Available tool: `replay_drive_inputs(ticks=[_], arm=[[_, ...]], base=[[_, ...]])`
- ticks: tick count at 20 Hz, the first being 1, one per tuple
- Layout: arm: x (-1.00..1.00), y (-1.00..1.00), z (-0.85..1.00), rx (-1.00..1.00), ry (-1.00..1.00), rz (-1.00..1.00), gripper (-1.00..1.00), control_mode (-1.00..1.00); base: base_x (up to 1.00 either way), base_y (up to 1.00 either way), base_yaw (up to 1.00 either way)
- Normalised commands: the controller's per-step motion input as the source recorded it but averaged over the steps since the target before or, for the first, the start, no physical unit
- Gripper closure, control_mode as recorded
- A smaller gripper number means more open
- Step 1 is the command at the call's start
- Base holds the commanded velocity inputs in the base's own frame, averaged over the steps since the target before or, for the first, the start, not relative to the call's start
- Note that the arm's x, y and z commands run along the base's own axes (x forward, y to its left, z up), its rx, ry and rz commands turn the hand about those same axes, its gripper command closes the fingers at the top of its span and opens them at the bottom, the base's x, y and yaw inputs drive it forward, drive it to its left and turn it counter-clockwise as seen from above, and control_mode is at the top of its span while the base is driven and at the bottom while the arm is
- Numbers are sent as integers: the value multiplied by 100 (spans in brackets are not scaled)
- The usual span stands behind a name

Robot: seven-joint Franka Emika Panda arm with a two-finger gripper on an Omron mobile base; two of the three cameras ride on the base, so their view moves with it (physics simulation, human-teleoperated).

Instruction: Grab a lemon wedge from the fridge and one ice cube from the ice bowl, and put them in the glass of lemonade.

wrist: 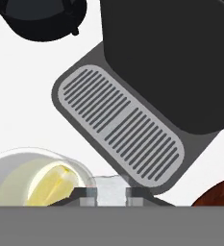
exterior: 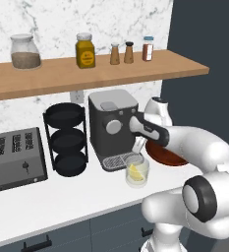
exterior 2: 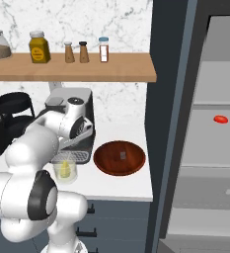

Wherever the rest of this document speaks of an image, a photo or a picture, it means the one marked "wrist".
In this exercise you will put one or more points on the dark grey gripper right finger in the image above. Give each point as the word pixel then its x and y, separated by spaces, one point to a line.
pixel 138 193

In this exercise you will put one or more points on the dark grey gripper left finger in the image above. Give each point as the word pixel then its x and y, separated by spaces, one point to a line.
pixel 84 193

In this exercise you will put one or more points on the white ice cube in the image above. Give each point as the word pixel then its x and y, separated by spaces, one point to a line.
pixel 111 191

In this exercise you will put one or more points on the yellow lemon wedge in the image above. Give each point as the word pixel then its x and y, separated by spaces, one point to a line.
pixel 54 185

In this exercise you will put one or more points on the brown wooden bowl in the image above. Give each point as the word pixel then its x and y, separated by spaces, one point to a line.
pixel 217 196

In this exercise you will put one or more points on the black coffee machine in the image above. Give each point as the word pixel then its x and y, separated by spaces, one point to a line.
pixel 168 64

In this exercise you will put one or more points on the black round pot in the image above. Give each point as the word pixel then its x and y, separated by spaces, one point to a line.
pixel 39 19

